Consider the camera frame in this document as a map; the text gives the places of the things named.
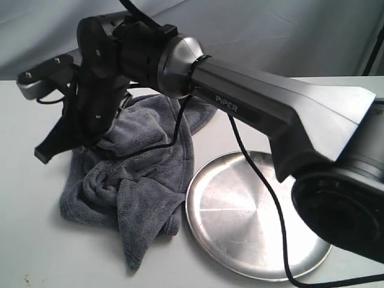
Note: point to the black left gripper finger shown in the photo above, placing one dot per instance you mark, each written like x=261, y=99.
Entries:
x=61, y=138

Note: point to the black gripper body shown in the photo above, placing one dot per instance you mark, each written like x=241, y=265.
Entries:
x=90, y=111

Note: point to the round steel plate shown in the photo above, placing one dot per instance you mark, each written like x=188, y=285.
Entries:
x=233, y=218

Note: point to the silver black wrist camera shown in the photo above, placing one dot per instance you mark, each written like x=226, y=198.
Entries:
x=42, y=79

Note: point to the grey fleece towel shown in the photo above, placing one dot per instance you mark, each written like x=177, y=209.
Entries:
x=135, y=179

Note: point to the black stand pole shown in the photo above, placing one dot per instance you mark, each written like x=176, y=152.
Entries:
x=374, y=53

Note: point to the grey backdrop cloth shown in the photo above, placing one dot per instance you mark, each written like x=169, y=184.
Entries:
x=289, y=38

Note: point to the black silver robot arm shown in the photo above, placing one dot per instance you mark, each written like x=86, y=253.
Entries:
x=329, y=138

